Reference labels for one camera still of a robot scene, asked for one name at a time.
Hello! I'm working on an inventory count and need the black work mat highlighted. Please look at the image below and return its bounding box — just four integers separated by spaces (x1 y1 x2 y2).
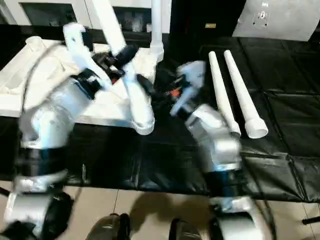
0 23 320 203

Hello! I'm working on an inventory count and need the white plastic table leg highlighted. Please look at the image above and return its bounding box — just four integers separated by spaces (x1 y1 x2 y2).
92 0 155 131
208 50 242 138
149 0 174 63
223 49 269 140

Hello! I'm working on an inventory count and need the grey left robot foot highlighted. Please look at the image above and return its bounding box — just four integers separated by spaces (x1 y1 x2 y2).
86 211 131 240

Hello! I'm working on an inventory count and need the black metal stand bar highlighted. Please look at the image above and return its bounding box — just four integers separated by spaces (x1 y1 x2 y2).
301 215 320 225

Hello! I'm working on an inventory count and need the white glass door cabinet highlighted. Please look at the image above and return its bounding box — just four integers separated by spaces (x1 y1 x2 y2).
0 0 154 33

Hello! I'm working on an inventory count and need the white plastic table top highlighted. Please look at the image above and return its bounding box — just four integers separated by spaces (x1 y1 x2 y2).
0 35 165 136

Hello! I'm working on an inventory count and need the black box with gold label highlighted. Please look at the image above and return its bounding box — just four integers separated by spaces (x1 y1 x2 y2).
171 0 248 39

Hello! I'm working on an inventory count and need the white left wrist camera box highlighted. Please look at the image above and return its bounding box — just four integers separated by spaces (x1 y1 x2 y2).
61 23 113 93

